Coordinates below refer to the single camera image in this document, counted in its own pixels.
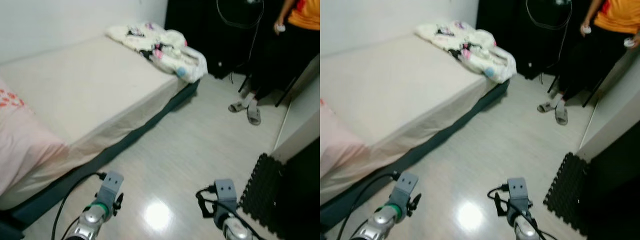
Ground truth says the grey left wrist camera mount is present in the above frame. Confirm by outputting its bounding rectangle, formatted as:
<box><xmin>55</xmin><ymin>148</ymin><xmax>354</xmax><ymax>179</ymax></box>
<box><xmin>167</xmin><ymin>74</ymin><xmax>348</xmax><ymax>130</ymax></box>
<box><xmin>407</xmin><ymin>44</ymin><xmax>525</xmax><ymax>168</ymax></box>
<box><xmin>97</xmin><ymin>171</ymin><xmax>125</xmax><ymax>207</ymax></box>
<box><xmin>392</xmin><ymin>171</ymin><xmax>420</xmax><ymax>207</ymax></box>

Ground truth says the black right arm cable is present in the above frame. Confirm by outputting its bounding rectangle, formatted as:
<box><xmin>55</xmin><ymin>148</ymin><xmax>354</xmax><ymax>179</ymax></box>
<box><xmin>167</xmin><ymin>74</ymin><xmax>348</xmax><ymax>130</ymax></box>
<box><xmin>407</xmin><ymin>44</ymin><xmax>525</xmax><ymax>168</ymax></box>
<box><xmin>195</xmin><ymin>185</ymin><xmax>261</xmax><ymax>240</ymax></box>
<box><xmin>487</xmin><ymin>184</ymin><xmax>556</xmax><ymax>240</ymax></box>

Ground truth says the pink floral pillow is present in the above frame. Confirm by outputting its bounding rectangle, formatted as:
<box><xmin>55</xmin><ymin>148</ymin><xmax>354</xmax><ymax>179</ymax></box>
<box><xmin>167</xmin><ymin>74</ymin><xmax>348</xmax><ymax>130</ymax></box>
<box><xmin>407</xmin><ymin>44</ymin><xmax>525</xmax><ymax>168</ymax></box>
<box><xmin>0</xmin><ymin>77</ymin><xmax>68</xmax><ymax>198</ymax></box>
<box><xmin>320</xmin><ymin>97</ymin><xmax>368</xmax><ymax>178</ymax></box>

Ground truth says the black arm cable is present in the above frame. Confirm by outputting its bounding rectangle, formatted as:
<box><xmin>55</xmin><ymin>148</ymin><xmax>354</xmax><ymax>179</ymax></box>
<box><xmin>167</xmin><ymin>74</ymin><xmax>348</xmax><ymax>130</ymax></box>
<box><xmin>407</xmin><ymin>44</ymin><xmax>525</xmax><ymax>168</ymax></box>
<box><xmin>50</xmin><ymin>171</ymin><xmax>107</xmax><ymax>240</ymax></box>
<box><xmin>487</xmin><ymin>184</ymin><xmax>556</xmax><ymax>240</ymax></box>
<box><xmin>195</xmin><ymin>185</ymin><xmax>261</xmax><ymax>240</ymax></box>
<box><xmin>337</xmin><ymin>171</ymin><xmax>401</xmax><ymax>240</ymax></box>

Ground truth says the black foam puzzle mat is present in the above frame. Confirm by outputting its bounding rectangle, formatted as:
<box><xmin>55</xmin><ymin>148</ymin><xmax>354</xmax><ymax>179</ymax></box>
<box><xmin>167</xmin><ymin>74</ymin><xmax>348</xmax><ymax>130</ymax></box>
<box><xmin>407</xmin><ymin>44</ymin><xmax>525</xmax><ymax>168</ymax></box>
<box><xmin>543</xmin><ymin>151</ymin><xmax>592</xmax><ymax>237</ymax></box>
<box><xmin>239</xmin><ymin>152</ymin><xmax>287</xmax><ymax>235</ymax></box>

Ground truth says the standing person in orange shirt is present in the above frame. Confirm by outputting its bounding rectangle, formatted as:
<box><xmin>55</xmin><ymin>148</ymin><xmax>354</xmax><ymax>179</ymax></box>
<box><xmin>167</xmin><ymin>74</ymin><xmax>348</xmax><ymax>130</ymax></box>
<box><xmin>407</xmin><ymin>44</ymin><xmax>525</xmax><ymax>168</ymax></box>
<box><xmin>537</xmin><ymin>0</ymin><xmax>640</xmax><ymax>126</ymax></box>
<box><xmin>227</xmin><ymin>0</ymin><xmax>321</xmax><ymax>126</ymax></box>

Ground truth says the cream cartoon print blanket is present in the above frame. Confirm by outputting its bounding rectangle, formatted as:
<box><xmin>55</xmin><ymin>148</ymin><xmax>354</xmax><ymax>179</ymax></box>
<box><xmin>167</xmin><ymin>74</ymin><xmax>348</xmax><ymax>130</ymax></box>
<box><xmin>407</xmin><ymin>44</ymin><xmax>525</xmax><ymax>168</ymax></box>
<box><xmin>105</xmin><ymin>21</ymin><xmax>209</xmax><ymax>84</ymax></box>
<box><xmin>414</xmin><ymin>21</ymin><xmax>517</xmax><ymax>84</ymax></box>

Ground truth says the white desk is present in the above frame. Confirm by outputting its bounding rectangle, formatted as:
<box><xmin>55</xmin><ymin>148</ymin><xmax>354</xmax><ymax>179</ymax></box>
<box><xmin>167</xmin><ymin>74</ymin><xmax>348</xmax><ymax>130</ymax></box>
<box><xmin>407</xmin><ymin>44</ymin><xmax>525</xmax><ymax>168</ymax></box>
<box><xmin>576</xmin><ymin>47</ymin><xmax>640</xmax><ymax>162</ymax></box>
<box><xmin>271</xmin><ymin>54</ymin><xmax>321</xmax><ymax>164</ymax></box>

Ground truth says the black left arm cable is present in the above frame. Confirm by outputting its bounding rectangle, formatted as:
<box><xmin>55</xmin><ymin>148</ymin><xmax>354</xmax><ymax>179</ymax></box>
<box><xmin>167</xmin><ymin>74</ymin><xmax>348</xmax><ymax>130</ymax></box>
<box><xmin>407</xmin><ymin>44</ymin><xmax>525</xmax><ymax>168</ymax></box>
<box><xmin>337</xmin><ymin>171</ymin><xmax>401</xmax><ymax>240</ymax></box>
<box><xmin>50</xmin><ymin>171</ymin><xmax>107</xmax><ymax>240</ymax></box>

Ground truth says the black wardrobe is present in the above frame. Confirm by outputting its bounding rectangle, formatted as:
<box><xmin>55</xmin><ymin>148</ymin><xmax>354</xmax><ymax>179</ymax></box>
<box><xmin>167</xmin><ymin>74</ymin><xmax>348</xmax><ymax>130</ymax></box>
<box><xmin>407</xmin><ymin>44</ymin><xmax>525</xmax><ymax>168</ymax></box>
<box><xmin>475</xmin><ymin>0</ymin><xmax>576</xmax><ymax>81</ymax></box>
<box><xmin>164</xmin><ymin>0</ymin><xmax>266</xmax><ymax>80</ymax></box>

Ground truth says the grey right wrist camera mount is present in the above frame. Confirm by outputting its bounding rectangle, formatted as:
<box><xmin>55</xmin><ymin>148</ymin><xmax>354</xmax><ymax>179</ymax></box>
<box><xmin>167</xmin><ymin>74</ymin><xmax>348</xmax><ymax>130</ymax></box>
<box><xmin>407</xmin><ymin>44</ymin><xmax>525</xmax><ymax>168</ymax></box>
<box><xmin>507</xmin><ymin>177</ymin><xmax>530</xmax><ymax>218</ymax></box>
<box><xmin>213</xmin><ymin>179</ymin><xmax>237</xmax><ymax>221</ymax></box>

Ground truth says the mattress with beige sheet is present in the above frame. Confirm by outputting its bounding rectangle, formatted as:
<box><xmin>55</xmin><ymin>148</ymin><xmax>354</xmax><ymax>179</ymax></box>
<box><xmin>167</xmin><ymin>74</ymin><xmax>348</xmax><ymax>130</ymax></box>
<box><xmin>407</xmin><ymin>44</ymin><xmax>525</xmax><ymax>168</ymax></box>
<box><xmin>0</xmin><ymin>35</ymin><xmax>188</xmax><ymax>211</ymax></box>
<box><xmin>320</xmin><ymin>32</ymin><xmax>496</xmax><ymax>206</ymax></box>

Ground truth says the black cabinet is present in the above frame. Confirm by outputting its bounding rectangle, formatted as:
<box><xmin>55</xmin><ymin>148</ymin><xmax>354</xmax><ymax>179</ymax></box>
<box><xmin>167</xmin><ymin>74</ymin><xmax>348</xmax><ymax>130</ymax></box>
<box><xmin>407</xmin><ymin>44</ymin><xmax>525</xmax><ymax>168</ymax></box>
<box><xmin>587</xmin><ymin>134</ymin><xmax>640</xmax><ymax>240</ymax></box>
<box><xmin>277</xmin><ymin>136</ymin><xmax>321</xmax><ymax>240</ymax></box>

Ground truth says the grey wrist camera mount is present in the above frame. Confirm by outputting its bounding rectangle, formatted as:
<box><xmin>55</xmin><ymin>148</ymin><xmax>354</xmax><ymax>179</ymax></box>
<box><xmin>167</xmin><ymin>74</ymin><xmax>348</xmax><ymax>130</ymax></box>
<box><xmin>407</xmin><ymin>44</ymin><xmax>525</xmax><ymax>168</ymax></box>
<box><xmin>507</xmin><ymin>177</ymin><xmax>530</xmax><ymax>218</ymax></box>
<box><xmin>392</xmin><ymin>171</ymin><xmax>420</xmax><ymax>207</ymax></box>
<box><xmin>97</xmin><ymin>171</ymin><xmax>125</xmax><ymax>207</ymax></box>
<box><xmin>213</xmin><ymin>179</ymin><xmax>237</xmax><ymax>221</ymax></box>

